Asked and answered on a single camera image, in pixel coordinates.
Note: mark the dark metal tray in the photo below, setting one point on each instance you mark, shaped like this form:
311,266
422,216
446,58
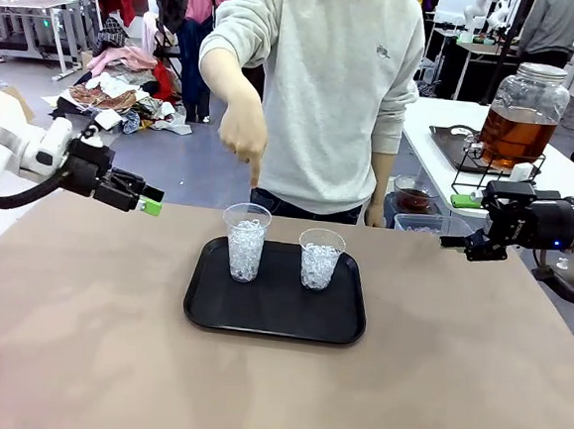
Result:
447,142

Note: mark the short clear cup with ice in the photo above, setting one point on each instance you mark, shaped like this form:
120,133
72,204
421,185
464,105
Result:
318,267

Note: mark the pile of clothes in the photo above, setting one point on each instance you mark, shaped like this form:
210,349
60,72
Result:
123,87

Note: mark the white side table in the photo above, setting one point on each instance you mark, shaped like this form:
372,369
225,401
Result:
434,112

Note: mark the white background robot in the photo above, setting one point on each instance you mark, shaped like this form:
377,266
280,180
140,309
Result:
487,11

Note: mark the person's left hand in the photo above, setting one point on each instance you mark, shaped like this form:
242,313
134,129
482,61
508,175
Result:
375,215

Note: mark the clear plastic ice box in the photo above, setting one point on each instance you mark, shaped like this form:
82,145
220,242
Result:
425,225

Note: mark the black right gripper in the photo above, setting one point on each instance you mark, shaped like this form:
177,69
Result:
545,222

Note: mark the glass bowl with tea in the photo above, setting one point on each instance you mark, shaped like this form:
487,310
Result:
413,194

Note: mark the white frame desk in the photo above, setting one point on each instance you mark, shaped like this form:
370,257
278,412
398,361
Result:
25,5

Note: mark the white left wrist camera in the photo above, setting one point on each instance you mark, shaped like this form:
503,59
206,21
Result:
92,134

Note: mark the tall clear cup with ice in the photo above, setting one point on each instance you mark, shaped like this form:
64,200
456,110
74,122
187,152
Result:
245,251

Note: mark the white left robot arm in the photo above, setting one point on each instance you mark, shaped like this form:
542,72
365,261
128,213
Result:
4,147

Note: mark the person's right forearm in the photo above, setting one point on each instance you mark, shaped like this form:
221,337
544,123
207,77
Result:
230,81

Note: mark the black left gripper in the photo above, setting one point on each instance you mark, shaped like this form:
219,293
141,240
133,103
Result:
89,169

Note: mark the black background desk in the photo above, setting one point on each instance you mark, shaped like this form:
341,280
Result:
473,65

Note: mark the black plastic tray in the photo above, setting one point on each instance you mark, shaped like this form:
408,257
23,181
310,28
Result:
269,312

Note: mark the flat cardboard piece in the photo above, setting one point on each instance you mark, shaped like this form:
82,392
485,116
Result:
20,101

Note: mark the person's right hand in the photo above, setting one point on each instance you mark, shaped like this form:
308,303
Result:
244,131

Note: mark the glass tea dispenser jar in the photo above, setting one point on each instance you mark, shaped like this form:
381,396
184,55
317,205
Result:
523,119

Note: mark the black slanted pole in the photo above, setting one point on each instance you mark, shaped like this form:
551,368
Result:
510,38

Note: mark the person in grey sweatshirt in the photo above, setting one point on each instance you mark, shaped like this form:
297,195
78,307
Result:
325,103

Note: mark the person in grey top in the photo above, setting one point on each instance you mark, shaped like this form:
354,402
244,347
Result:
555,27

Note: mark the black low stand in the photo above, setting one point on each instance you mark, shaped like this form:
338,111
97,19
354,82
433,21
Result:
391,203

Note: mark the person's left forearm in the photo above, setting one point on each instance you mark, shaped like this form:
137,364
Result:
383,177

